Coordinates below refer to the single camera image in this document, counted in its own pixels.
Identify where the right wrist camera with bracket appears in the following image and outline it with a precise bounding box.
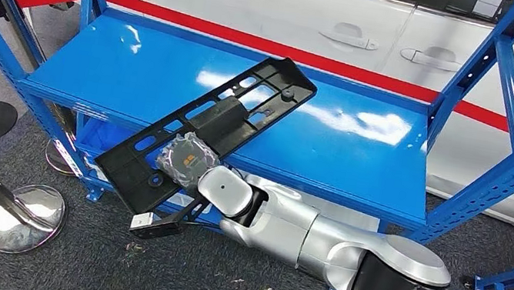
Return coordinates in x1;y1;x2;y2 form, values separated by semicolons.
127;185;213;250

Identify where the small clear tape scrap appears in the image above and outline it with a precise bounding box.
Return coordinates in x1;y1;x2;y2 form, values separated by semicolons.
125;241;149;258

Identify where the blue plastic bin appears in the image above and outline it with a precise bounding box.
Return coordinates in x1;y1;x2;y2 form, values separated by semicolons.
74;115;173;167

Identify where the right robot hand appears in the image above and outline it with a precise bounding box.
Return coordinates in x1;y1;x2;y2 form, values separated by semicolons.
151;127;227;196

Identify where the black plastic plate frame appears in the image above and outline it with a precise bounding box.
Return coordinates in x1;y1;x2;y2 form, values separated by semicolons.
86;30;323;241

